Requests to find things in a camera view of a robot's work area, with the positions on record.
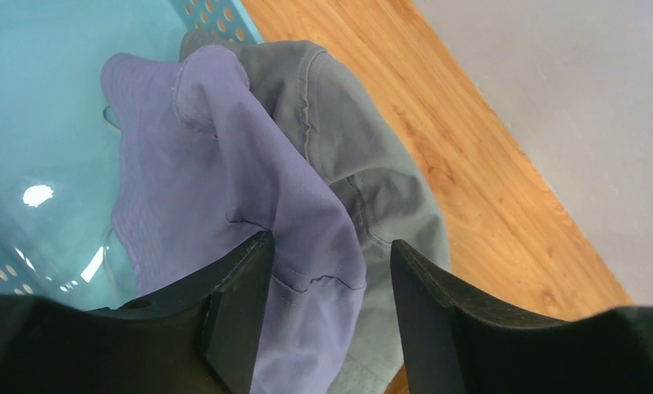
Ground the grey hat in basket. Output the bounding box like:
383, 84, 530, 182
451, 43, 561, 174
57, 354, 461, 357
180, 29, 451, 393

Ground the lavender hat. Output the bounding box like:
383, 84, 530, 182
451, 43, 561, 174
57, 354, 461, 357
101, 45, 366, 393

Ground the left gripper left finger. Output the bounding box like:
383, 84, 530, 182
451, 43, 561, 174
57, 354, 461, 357
0, 231, 274, 393

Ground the light blue plastic basket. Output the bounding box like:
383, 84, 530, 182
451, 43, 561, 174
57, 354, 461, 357
0, 0, 262, 310

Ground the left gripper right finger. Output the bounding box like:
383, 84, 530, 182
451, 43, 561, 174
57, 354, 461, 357
390, 240, 653, 393

